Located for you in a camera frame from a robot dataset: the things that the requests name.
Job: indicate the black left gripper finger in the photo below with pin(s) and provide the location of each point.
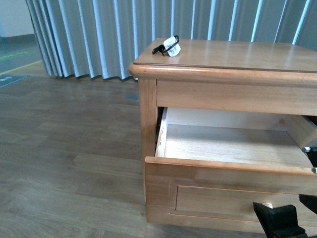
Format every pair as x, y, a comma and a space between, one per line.
279, 222

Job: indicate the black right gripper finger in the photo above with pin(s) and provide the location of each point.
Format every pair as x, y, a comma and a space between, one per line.
310, 201

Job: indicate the pale round top drawer knob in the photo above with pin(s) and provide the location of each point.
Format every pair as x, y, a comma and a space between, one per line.
267, 204

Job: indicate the wooden drawer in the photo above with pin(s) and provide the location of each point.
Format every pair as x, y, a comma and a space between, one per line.
211, 166

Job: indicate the light wooden nightstand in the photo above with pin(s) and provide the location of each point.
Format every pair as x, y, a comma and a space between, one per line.
272, 78

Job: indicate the grey pleated curtain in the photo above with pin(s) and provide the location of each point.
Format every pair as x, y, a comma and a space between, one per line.
103, 37

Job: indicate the green floor sign sticker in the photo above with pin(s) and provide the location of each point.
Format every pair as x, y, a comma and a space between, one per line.
6, 79

